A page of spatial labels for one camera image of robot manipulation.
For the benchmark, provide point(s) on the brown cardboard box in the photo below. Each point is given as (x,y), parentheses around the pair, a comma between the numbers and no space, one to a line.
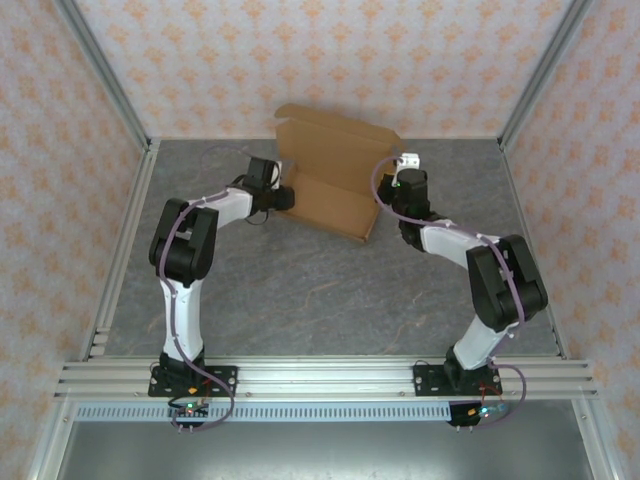
(330,150)

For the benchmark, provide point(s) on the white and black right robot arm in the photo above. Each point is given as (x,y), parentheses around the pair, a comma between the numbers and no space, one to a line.
(480,340)

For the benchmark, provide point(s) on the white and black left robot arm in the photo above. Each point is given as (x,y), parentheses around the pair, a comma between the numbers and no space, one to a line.
(182,320)

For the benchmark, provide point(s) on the grey metal sheet panel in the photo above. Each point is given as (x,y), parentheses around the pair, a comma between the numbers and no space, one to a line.
(325,450)

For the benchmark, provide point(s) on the aluminium table side rail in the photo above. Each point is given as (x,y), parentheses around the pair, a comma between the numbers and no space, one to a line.
(136,200)
(520,200)

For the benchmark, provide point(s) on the aluminium frame post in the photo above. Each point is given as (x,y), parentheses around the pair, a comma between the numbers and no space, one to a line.
(102,70)
(544,70)

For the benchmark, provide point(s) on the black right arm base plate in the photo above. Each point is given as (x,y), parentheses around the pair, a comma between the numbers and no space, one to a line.
(425,380)

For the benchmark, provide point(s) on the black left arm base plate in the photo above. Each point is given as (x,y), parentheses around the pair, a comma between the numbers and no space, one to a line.
(225,376)

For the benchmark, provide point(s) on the aluminium cross rail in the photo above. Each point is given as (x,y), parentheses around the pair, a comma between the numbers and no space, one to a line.
(325,380)

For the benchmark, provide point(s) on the aluminium lower frame bar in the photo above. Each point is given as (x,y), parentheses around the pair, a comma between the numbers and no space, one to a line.
(47,445)
(595,445)

